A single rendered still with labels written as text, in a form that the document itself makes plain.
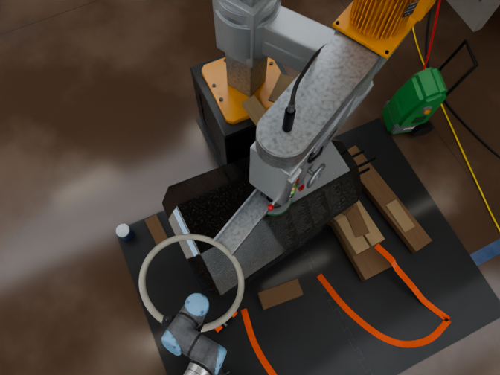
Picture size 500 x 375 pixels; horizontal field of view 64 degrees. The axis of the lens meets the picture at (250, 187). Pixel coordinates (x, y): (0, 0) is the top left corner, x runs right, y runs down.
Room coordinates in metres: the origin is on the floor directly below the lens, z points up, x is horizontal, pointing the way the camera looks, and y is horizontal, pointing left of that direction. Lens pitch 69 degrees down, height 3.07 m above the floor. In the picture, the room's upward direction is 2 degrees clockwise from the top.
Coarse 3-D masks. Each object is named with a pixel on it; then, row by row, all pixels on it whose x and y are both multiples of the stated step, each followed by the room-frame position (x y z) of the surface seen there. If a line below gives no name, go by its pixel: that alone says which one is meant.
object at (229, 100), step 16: (208, 64) 1.75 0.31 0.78; (224, 64) 1.75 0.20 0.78; (272, 64) 1.76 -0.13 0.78; (208, 80) 1.62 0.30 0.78; (224, 80) 1.62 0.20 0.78; (272, 80) 1.63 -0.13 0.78; (224, 96) 1.50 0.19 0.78; (240, 96) 1.50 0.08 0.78; (256, 96) 1.51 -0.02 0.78; (224, 112) 1.37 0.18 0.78; (240, 112) 1.38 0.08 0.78
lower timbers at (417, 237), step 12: (360, 156) 1.42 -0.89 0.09; (360, 168) 1.31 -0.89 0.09; (372, 168) 1.31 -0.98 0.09; (372, 180) 1.21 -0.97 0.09; (372, 192) 1.11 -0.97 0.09; (384, 192) 1.11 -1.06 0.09; (384, 204) 1.01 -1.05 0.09; (384, 216) 0.93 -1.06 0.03; (408, 216) 0.92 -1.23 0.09; (396, 228) 0.83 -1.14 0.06; (420, 228) 0.82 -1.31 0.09; (408, 240) 0.73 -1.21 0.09; (420, 240) 0.73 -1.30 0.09; (348, 252) 0.63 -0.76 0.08; (372, 252) 0.63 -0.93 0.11; (360, 264) 0.53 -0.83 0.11; (372, 264) 0.54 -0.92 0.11; (384, 264) 0.54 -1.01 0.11; (360, 276) 0.46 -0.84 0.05
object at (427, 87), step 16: (416, 80) 1.87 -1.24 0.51; (432, 80) 1.82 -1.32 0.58; (400, 96) 1.84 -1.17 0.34; (416, 96) 1.75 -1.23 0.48; (432, 96) 1.72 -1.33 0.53; (384, 112) 1.85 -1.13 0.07; (400, 112) 1.73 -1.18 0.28; (416, 112) 1.68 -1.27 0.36; (432, 112) 1.71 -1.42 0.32; (400, 128) 1.67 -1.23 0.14; (416, 128) 1.68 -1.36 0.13; (432, 128) 1.68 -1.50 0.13
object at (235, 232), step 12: (252, 204) 0.66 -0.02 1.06; (264, 204) 0.66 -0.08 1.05; (240, 216) 0.59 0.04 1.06; (252, 216) 0.60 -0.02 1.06; (264, 216) 0.60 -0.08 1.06; (228, 228) 0.52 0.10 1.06; (240, 228) 0.53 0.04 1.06; (252, 228) 0.52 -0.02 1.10; (228, 240) 0.46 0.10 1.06; (240, 240) 0.45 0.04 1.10
